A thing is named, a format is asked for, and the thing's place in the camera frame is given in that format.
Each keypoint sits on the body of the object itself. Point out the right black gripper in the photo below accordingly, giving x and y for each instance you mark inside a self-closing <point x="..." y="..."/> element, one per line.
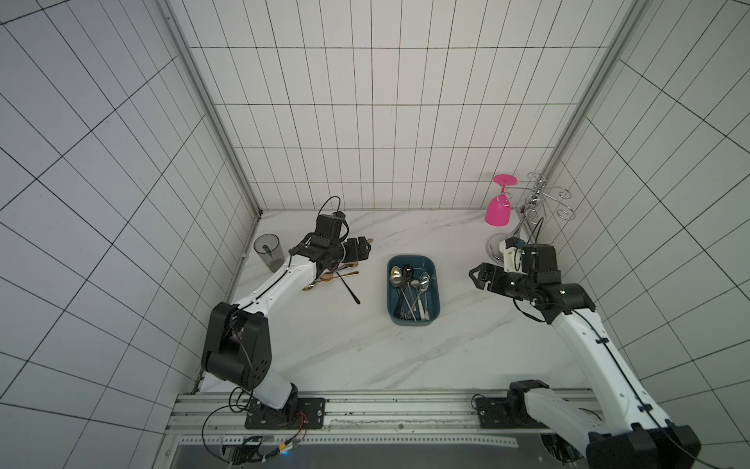
<point x="495" y="277"/>

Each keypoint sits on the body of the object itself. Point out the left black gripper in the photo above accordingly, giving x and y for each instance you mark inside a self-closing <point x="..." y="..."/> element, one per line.
<point x="354" y="256"/>

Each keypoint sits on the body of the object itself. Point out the rose gold spoon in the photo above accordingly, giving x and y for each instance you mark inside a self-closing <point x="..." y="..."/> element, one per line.
<point x="341" y="268"/>

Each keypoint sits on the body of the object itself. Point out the small silver spoon front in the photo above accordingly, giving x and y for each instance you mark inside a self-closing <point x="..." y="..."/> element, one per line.
<point x="421" y="287"/>

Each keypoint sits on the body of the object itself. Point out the teal plastic storage box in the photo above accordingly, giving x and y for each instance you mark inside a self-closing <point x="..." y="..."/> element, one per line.
<point x="422" y="266"/>

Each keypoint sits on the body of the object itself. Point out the large silver spoon front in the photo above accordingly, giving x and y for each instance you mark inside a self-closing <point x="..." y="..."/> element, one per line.
<point x="396" y="282"/>

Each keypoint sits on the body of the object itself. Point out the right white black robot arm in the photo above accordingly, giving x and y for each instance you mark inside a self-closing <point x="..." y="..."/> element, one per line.
<point x="633" y="431"/>

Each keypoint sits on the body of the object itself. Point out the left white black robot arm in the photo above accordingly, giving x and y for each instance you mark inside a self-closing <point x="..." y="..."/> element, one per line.
<point x="237" y="345"/>

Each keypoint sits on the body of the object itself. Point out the grey translucent cup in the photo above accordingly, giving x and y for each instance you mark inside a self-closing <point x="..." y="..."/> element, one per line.
<point x="270" y="251"/>

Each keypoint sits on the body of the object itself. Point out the pink upside-down wine glass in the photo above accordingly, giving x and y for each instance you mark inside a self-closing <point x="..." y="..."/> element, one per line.
<point x="499" y="210"/>

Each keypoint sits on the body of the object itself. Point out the chrome glass holder stand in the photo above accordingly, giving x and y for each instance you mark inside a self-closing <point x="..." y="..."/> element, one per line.
<point x="533" y="202"/>

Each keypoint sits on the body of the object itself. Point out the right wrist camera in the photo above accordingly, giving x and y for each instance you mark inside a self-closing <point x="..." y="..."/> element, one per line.
<point x="512" y="248"/>

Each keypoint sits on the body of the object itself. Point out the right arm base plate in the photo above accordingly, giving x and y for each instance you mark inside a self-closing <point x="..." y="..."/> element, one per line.
<point x="496" y="413"/>

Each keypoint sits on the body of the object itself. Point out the aluminium rail frame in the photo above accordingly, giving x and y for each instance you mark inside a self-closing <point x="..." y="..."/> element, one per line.
<point x="363" y="429"/>

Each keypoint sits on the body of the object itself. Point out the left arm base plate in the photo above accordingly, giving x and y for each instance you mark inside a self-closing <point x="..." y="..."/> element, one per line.
<point x="307" y="413"/>

